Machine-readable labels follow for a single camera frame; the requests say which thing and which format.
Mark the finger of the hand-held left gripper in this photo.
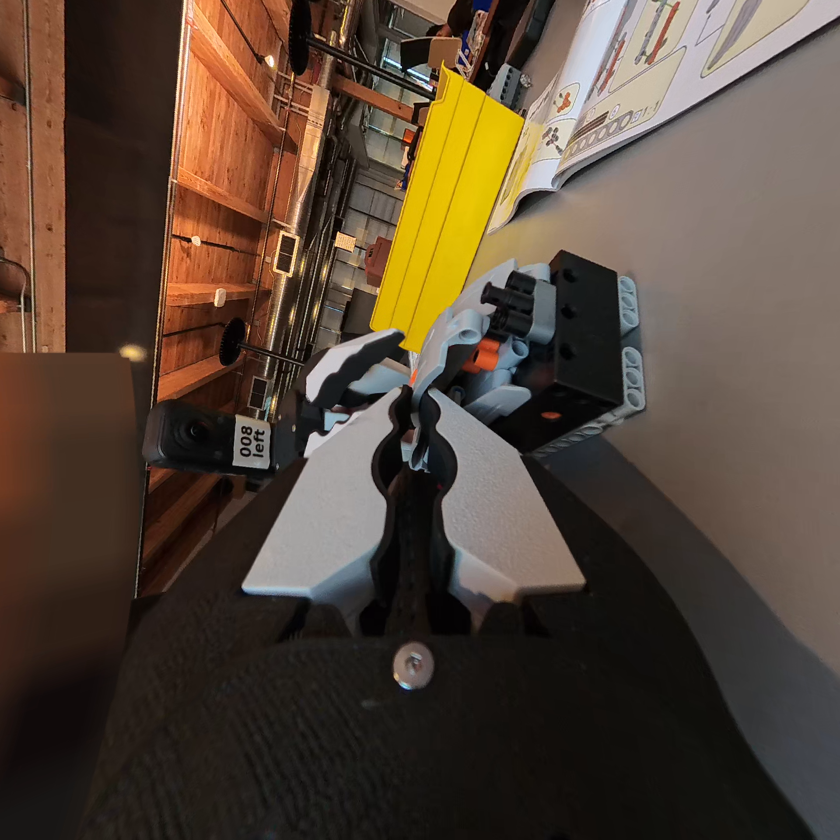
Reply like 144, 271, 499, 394
303, 330, 406, 411
325, 363, 403, 427

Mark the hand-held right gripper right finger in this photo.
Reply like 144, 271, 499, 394
422, 389, 587, 626

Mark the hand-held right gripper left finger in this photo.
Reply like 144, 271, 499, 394
241, 387, 412, 635

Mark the grey building block robot model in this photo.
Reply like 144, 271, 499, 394
394, 249, 647, 472

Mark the yellow plastic bin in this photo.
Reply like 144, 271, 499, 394
369, 62, 526, 352

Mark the open instruction booklet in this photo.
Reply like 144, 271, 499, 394
486, 0, 828, 236

